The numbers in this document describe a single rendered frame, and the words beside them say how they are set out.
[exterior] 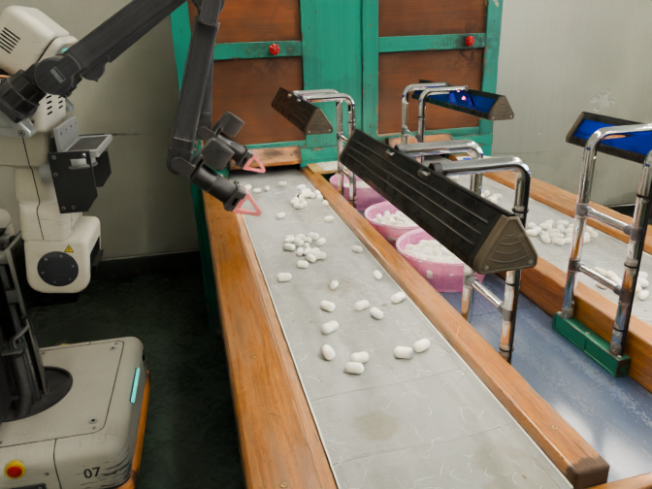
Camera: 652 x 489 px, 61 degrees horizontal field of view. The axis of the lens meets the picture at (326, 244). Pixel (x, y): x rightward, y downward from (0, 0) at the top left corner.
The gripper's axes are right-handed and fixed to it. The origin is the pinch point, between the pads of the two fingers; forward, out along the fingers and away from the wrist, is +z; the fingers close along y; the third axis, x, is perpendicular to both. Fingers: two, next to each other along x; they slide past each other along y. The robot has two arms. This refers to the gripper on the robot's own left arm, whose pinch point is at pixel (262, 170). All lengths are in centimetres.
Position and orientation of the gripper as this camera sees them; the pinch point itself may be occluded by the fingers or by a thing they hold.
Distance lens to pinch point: 196.8
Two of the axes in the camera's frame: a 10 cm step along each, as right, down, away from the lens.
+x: -6.0, 7.9, 1.6
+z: 7.7, 5.0, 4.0
